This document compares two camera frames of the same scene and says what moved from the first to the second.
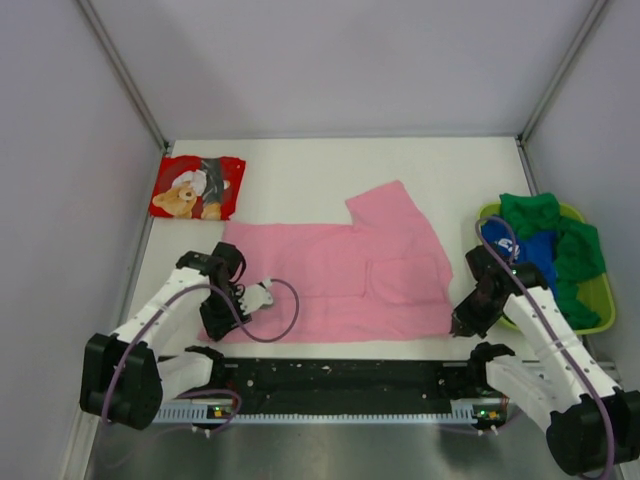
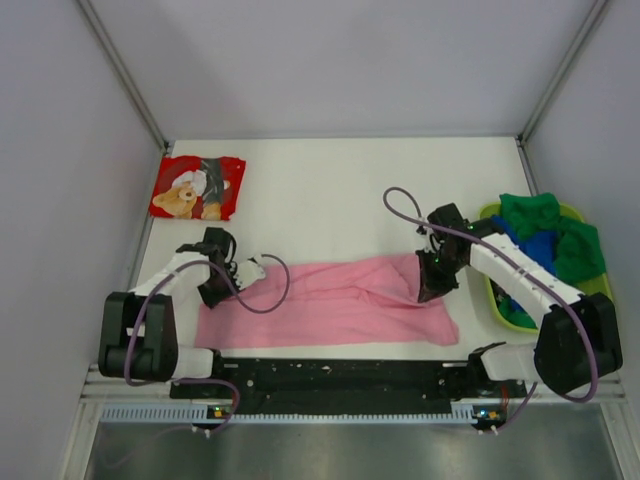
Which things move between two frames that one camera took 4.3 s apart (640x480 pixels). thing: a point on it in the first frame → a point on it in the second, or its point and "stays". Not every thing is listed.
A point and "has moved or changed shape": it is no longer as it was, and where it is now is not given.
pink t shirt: x=383 y=277 has moved or changed shape
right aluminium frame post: x=522 y=136 stays
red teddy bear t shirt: x=197 y=187 stays
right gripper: x=465 y=324 → x=432 y=287
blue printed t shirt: x=536 y=247 stays
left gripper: x=217 y=327 → x=211 y=299
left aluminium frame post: x=126 y=73 stays
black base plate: x=350 y=380 stays
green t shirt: x=579 y=254 stays
